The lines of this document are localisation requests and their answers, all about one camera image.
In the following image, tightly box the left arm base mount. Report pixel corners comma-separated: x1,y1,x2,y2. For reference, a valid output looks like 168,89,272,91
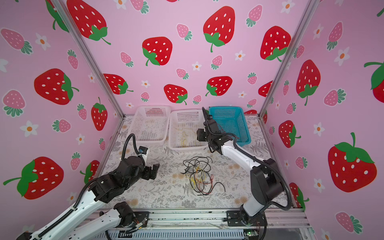
117,211,150,229

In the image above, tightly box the middle white plastic basket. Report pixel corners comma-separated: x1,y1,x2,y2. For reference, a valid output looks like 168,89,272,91
168,109,208,152

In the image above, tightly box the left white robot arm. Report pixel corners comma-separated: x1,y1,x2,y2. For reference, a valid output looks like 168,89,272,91
18,134,160,240

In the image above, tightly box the cable bundle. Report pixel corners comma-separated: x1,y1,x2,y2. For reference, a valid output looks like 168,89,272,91
181,155,226,197

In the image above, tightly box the left white plastic basket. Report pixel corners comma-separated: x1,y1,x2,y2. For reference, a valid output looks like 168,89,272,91
128,106,171,147

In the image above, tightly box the teal plastic basket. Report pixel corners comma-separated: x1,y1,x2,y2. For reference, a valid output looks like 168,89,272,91
209,106,252,147

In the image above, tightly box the aluminium front rail frame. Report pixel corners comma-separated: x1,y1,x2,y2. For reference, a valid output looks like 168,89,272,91
65,207,316,240

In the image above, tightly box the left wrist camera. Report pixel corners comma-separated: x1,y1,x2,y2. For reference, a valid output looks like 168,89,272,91
138,146,149,164

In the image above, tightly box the right aluminium corner post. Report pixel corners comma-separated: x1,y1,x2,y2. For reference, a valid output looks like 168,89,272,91
259,0,320,119

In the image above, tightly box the white plastic basket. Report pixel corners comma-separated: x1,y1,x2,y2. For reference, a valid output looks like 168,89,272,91
128,106,171,147
168,109,208,152

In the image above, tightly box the aluminium corner post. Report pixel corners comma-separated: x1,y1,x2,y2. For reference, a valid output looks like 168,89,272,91
259,0,320,119
53,0,125,119

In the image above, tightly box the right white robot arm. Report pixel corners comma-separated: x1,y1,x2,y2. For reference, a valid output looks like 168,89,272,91
197,108,293,225

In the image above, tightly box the left aluminium corner post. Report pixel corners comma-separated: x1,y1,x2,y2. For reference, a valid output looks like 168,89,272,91
53,0,125,119

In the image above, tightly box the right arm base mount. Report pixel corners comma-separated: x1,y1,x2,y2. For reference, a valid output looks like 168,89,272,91
223,210,268,227

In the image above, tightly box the yellow cable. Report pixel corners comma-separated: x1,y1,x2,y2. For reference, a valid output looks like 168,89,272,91
176,127,196,146

